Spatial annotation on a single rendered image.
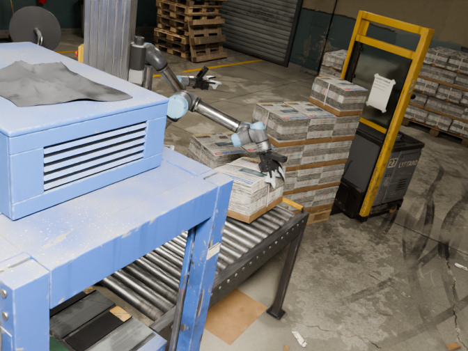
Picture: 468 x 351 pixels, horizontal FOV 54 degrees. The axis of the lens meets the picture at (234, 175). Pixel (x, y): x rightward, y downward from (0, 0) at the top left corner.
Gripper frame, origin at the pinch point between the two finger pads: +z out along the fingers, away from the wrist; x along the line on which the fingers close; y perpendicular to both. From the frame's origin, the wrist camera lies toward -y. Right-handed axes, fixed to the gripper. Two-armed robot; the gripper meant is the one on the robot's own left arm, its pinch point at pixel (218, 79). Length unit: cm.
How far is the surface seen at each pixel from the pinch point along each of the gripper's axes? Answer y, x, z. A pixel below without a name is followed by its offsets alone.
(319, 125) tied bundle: 19, 38, 80
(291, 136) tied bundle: 26, 42, 51
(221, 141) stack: 37.5, 27.6, -1.0
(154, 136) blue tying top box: -67, 188, -123
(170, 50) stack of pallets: 195, -573, 202
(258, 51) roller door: 191, -595, 429
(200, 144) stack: 39, 30, -19
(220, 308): 108, 124, -29
